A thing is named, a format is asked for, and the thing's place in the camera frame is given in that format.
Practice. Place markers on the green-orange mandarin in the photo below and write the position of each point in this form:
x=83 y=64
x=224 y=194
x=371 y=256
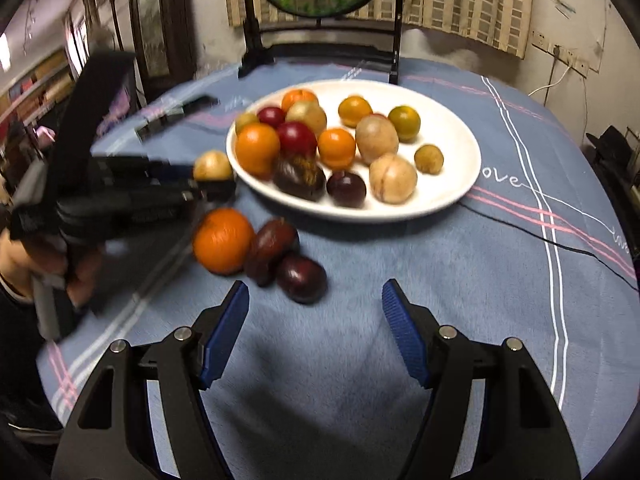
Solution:
x=404 y=122

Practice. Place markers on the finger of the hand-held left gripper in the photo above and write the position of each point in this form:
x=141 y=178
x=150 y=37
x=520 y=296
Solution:
x=170 y=170
x=200 y=191

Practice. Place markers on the dark wooden framed picture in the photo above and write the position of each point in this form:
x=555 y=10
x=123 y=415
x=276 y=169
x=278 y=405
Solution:
x=150 y=35

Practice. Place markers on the white oval plate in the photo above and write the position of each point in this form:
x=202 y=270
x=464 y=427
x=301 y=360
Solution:
x=450 y=180

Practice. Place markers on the black hat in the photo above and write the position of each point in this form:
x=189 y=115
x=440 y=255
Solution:
x=610 y=142

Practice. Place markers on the smooth orange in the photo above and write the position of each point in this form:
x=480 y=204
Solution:
x=256 y=149
x=336 y=149

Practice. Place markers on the small olive green fruit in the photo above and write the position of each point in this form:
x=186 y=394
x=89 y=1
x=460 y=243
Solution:
x=428 y=159

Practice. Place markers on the cluttered background shelf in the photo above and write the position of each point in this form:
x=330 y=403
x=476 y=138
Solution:
x=40 y=85

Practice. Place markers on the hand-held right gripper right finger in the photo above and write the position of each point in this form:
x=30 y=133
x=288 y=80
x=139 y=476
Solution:
x=405 y=335

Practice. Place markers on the pale passion fruit red mark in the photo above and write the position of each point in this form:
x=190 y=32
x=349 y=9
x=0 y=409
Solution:
x=393 y=178

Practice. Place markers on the large red plum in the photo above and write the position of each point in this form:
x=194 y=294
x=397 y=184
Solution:
x=297 y=137

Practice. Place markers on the single white wall outlet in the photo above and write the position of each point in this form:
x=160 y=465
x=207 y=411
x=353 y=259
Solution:
x=539 y=40

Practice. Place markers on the white wall outlet strip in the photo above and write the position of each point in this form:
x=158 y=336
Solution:
x=570 y=59

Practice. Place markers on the blue striped tablecloth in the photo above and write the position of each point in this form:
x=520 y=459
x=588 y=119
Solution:
x=325 y=360

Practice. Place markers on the brownish tan passion fruit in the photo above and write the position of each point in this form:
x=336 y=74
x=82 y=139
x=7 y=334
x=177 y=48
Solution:
x=376 y=140

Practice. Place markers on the yellow tomato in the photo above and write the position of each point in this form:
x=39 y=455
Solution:
x=355 y=110

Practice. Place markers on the large orange mandarin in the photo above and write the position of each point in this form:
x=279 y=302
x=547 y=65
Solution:
x=222 y=241

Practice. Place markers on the large dark purple passion fruit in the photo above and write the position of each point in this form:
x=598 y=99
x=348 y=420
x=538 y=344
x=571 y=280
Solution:
x=270 y=247

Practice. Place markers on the black smartphone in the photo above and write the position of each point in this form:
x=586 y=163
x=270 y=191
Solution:
x=170 y=117

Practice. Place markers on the pale tan passion fruit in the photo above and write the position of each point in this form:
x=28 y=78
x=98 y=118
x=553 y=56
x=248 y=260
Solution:
x=212 y=165

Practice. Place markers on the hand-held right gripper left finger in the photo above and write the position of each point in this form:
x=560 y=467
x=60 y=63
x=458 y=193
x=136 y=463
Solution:
x=225 y=335

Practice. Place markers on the person's left hand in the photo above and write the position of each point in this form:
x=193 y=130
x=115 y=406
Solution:
x=15 y=260

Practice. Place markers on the small yellow-green fruit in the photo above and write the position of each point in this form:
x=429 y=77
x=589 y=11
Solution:
x=245 y=122

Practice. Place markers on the beige checked curtain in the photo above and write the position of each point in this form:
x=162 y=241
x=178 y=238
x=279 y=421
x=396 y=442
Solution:
x=450 y=5

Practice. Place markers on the dark red plum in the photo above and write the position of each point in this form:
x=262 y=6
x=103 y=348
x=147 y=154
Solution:
x=270 y=116

